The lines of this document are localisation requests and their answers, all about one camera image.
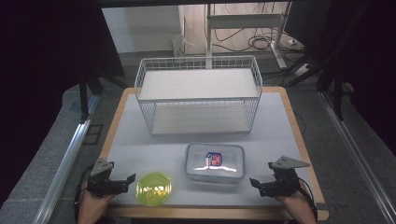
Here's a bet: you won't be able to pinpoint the green round plastic container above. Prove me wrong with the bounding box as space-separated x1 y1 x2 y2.
134 171 173 207

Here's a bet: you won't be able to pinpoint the black floor cables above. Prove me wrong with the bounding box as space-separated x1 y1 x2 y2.
212 27 302 54

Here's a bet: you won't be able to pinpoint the white power strip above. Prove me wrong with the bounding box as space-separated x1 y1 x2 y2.
293 63 312 77

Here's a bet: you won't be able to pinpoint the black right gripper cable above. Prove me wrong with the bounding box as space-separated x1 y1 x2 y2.
296 176 319 220

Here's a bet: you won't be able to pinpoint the person's right hand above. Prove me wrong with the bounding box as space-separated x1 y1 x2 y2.
275 188 313 217

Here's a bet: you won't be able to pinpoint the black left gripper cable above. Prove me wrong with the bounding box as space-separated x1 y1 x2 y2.
73 165 95 218

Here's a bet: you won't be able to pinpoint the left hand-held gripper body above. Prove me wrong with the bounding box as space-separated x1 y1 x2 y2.
86 157 131 198

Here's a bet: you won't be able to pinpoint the white metal desk frame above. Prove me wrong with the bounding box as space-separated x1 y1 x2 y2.
205 2 290 70

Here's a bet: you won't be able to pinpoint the white table mat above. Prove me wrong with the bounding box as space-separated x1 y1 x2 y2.
106 91 312 207

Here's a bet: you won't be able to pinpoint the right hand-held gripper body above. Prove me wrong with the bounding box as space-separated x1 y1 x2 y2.
261 155 311 198

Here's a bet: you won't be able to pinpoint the white wire shelf rack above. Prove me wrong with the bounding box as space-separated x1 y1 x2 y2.
134 55 263 136

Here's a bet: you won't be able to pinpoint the clear rectangular food container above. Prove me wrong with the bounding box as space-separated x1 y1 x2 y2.
184 142 246 185

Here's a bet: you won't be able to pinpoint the aluminium rail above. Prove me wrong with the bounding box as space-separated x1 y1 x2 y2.
318 91 396 224
32 94 101 224

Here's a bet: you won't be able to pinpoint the person's left hand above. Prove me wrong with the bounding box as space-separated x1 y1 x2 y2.
77 182 116 218

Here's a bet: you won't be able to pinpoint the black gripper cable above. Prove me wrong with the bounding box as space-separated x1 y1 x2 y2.
73 165 95 218
296 176 319 220

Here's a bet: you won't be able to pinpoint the black metal stand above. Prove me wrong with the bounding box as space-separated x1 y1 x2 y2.
78 72 126 124
316 59 355 121

